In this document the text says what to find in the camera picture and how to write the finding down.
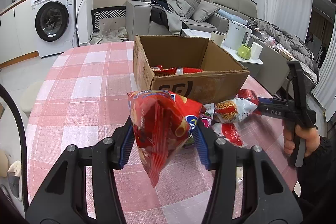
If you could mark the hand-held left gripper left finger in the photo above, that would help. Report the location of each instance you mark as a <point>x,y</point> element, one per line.
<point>125,153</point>

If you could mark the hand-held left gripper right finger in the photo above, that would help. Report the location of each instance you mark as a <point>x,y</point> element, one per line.
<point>203,150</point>

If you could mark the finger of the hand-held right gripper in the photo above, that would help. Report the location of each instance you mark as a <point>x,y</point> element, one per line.
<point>275,103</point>

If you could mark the red white cookie packet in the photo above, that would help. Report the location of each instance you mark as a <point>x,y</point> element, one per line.
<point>228,133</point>

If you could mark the red chip bag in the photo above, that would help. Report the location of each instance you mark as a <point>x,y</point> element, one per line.
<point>157,129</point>

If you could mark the red white noodle snack bag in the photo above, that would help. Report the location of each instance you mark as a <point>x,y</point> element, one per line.
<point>236,111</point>

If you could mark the brown cardboard box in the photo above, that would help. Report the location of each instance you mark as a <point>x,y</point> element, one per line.
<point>210,85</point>

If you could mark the red sandwich cookie packet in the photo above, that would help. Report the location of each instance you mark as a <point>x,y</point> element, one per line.
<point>189,70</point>

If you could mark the person's right forearm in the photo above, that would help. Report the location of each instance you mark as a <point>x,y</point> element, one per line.
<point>320,174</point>

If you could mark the person's right hand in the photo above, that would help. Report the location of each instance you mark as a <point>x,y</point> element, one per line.
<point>312,138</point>

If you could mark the white curtain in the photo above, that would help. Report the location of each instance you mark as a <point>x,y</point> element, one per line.
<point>325,82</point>

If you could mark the white coffee table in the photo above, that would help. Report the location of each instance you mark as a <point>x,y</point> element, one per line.
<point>256,61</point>

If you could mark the paper bowl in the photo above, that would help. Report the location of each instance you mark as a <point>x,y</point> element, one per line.
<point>284,54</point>

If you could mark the white paper roll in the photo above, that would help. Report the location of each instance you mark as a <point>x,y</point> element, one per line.
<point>256,50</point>

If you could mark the green mug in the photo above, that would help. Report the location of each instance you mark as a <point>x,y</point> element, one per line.
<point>244,52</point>

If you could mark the grey duvet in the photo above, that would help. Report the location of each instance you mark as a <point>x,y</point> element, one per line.
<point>288,37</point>

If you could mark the pink plaid tablecloth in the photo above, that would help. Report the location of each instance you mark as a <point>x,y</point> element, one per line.
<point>78,98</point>

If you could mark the white electric kettle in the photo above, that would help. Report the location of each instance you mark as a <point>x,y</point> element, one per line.
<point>236,36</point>

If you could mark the beige tumbler cup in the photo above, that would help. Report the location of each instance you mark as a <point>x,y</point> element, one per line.
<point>216,37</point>

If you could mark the brown wardrobe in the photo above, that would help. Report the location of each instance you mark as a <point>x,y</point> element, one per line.
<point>319,19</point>

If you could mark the light blue pillow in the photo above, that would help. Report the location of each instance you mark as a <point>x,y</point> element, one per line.
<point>228,15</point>

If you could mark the pale slipper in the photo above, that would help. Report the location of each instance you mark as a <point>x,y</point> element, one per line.
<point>14,182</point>

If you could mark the light grey cushion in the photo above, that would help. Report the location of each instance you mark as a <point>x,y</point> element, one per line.
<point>206,11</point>

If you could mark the beige cloth on floor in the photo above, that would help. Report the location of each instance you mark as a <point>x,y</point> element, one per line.
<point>107,36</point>

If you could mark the grey garment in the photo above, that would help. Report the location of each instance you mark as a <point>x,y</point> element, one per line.
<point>176,22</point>

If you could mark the dark grey cushion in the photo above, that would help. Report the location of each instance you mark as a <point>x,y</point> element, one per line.
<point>191,2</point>

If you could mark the grey sofa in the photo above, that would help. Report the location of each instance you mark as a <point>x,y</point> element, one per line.
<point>137,19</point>

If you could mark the black white patterned basket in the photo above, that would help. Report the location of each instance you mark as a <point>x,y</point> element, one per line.
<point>110,13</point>

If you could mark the black garment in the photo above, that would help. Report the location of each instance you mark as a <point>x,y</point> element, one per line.
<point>158,16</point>

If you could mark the white washing machine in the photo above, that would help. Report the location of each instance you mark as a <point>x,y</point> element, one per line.
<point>52,22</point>

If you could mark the white kitchen base cabinet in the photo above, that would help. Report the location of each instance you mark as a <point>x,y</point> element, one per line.
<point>18,35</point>

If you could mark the grey bed frame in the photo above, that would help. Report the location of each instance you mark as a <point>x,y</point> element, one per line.
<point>270,69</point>

